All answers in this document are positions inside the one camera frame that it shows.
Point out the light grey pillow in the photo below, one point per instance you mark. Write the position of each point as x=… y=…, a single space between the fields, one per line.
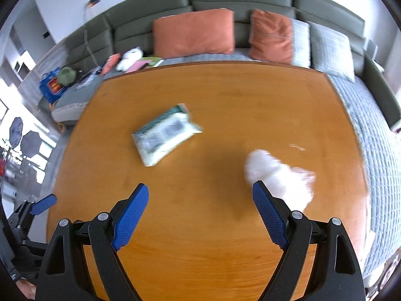
x=333 y=51
x=301 y=44

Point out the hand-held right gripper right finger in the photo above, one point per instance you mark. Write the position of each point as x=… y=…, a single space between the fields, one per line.
x=270 y=216

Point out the white plush toy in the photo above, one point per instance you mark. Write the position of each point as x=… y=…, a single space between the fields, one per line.
x=130 y=58

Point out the patterned knit blanket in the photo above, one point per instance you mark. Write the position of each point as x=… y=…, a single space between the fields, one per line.
x=387 y=269

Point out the orange pillow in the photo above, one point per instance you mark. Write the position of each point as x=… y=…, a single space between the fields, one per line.
x=272 y=36
x=194 y=33

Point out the pink book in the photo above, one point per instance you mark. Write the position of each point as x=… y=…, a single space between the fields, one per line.
x=137 y=66

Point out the green hat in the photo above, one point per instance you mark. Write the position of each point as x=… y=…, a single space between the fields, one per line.
x=66 y=76

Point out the grey quilted blanket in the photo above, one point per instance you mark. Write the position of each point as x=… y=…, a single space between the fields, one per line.
x=369 y=131

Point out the wet wipe packet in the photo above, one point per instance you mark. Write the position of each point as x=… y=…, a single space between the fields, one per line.
x=166 y=133

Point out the clear plastic packet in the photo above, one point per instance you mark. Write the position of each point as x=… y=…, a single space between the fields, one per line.
x=87 y=80

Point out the green book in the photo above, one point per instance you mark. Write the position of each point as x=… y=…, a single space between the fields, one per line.
x=153 y=61

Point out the white tissue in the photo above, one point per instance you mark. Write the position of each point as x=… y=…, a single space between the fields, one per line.
x=278 y=175

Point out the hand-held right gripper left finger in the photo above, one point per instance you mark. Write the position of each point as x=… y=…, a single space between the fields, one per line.
x=130 y=216

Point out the blue printed bag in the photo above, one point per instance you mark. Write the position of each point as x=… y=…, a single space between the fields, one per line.
x=50 y=86

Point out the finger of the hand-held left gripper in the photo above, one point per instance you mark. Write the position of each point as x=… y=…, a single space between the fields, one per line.
x=44 y=204

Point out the dark open umbrella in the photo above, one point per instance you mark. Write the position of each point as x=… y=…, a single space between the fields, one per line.
x=15 y=131
x=31 y=144

